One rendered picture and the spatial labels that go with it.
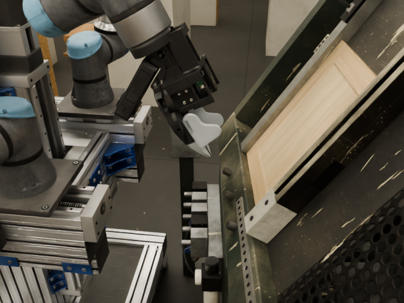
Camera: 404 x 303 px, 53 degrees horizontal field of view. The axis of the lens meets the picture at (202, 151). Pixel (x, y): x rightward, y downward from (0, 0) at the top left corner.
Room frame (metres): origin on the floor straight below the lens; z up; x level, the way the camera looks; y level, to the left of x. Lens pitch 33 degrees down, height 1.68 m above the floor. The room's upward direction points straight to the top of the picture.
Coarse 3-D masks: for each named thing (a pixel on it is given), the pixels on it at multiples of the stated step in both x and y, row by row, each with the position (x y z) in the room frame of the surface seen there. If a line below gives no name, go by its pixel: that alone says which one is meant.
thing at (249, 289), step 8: (240, 200) 0.95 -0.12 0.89; (240, 208) 0.92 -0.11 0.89; (240, 216) 0.89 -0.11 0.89; (240, 224) 0.86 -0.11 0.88; (240, 232) 0.83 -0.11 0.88; (240, 240) 0.80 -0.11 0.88; (240, 248) 0.78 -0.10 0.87; (248, 248) 0.76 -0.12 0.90; (248, 256) 0.73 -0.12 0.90; (248, 264) 0.70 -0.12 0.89; (248, 272) 0.68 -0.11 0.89; (248, 280) 0.66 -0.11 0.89; (248, 288) 0.64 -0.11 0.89; (248, 296) 0.62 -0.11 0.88
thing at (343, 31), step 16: (368, 0) 1.22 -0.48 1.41; (368, 16) 1.22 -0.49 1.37; (336, 32) 1.24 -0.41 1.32; (352, 32) 1.22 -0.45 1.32; (320, 48) 1.25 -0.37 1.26; (320, 64) 1.22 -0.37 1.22; (304, 80) 1.22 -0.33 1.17; (288, 96) 1.22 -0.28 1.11; (272, 112) 1.22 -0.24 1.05; (256, 128) 1.24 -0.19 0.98; (240, 144) 1.26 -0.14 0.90
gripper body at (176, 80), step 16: (176, 32) 0.56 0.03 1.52; (144, 48) 0.55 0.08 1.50; (160, 48) 0.55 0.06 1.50; (176, 48) 0.56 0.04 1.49; (192, 48) 0.57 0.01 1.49; (160, 64) 0.56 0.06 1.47; (176, 64) 0.56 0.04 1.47; (192, 64) 0.55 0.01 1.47; (208, 64) 0.60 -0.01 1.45; (160, 80) 0.56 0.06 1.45; (176, 80) 0.54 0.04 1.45; (192, 80) 0.54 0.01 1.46; (208, 80) 0.58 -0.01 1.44; (160, 96) 0.54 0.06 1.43; (176, 96) 0.55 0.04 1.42; (192, 96) 0.55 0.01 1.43; (208, 96) 0.54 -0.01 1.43
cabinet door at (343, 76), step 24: (336, 48) 1.21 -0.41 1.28; (336, 72) 1.11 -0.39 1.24; (360, 72) 1.00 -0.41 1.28; (312, 96) 1.13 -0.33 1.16; (336, 96) 1.02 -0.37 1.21; (288, 120) 1.14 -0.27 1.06; (312, 120) 1.03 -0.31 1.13; (264, 144) 1.16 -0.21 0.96; (288, 144) 1.04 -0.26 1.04; (312, 144) 0.94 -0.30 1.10; (264, 168) 1.05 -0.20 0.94; (288, 168) 0.94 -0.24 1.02; (264, 192) 0.95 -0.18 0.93
